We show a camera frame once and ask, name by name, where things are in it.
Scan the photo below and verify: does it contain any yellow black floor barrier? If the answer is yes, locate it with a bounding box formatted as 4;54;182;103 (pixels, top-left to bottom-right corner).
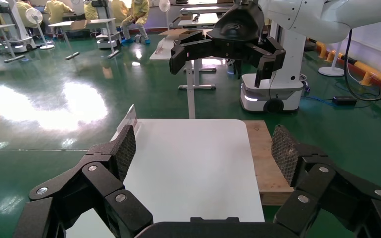
308;38;381;101

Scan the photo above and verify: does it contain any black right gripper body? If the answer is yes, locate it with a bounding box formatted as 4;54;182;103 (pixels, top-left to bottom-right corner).
206;1;267;61

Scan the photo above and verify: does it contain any cardboard sheet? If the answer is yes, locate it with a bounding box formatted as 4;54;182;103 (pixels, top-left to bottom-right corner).
70;19;90;31

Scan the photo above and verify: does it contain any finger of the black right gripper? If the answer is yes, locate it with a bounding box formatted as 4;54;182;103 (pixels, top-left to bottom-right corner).
169;30;226;76
243;36;287;89

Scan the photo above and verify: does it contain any flat cardboard box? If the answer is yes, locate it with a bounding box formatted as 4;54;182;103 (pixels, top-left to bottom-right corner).
159;28;206;38

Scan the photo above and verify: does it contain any wooden board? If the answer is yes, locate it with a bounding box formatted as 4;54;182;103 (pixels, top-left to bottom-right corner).
244;120;295;207

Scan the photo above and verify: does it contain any black power adapter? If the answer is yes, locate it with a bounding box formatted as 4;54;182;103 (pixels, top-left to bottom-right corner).
332;96;358;107

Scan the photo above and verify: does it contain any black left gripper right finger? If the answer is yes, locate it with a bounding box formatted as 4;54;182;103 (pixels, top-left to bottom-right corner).
271;124;381;238

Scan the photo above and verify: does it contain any white round base stand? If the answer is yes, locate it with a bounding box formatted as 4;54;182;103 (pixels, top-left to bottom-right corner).
318;42;346;78

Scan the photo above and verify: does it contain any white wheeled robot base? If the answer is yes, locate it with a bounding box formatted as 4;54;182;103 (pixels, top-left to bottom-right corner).
239;19;306;115

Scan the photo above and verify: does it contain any white standing fan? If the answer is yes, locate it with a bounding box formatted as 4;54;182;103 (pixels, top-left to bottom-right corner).
158;0;172;31
25;7;55;51

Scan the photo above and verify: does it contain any blue floor cable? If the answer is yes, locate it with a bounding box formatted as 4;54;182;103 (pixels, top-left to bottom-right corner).
300;94;334;108

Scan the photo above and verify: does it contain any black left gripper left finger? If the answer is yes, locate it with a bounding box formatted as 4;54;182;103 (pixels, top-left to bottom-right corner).
13;124;154;238

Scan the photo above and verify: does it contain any white wheeled robot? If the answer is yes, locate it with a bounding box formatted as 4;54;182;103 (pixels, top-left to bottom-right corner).
91;0;123;50
0;0;37;54

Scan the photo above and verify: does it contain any black hanging robot cable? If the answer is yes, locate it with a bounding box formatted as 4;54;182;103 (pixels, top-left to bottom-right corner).
343;28;381;103

